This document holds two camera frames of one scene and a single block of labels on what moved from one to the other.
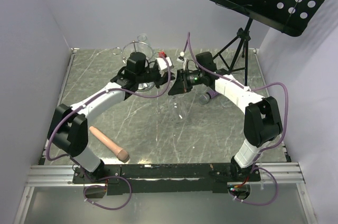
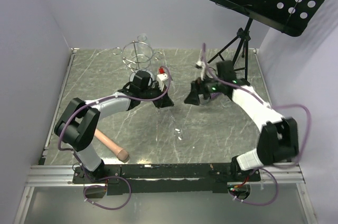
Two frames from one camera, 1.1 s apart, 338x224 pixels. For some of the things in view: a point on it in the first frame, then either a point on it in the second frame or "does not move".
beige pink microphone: x=121 y=154 does not move
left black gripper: x=172 y=77 -> x=165 y=102
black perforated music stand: x=287 y=0 does not move
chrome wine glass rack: x=137 y=46 does not move
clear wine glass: x=180 y=108 -> x=176 y=124
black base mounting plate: x=168 y=178 does not move
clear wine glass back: x=143 y=45 does not move
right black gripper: x=181 y=84 -> x=197 y=87
